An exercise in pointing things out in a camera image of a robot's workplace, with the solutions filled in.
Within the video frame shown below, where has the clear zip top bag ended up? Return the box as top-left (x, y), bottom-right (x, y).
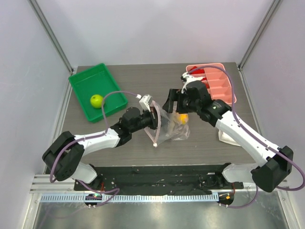
top-left (144, 101), bottom-right (190, 147)

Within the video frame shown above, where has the yellow fake fruit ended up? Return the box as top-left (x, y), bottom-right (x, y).
top-left (177, 114), bottom-right (189, 125)

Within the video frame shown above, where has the green fake fruit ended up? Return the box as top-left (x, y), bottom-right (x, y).
top-left (90, 94), bottom-right (104, 109)

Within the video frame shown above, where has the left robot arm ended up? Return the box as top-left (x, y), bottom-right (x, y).
top-left (42, 106), bottom-right (161, 190)

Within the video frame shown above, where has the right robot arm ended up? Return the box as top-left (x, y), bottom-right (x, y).
top-left (163, 81), bottom-right (293, 192)

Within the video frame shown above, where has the red fake food piece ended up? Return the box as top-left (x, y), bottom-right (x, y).
top-left (190, 66), bottom-right (205, 74)

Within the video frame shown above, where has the pink compartment tray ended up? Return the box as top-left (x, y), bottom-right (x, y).
top-left (186, 63), bottom-right (232, 105)

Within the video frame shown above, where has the white cloth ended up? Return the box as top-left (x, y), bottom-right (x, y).
top-left (218, 130), bottom-right (240, 146)

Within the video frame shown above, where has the green plastic tray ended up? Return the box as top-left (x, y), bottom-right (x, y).
top-left (69, 63), bottom-right (128, 123)

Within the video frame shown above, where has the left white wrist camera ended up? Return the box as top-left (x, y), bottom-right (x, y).
top-left (136, 94), bottom-right (152, 112)

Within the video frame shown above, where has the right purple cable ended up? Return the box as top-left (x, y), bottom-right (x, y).
top-left (183, 63), bottom-right (305, 208)

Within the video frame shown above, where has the purple cable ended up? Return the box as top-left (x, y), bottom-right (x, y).
top-left (48, 90), bottom-right (143, 207)
top-left (183, 63), bottom-right (305, 208)

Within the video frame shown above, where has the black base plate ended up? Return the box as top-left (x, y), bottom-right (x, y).
top-left (73, 166), bottom-right (244, 195)

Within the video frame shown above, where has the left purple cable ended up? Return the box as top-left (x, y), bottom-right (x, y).
top-left (48, 90), bottom-right (143, 207)

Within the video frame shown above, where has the aluminium front rail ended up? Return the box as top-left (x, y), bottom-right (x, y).
top-left (30, 172), bottom-right (291, 203)

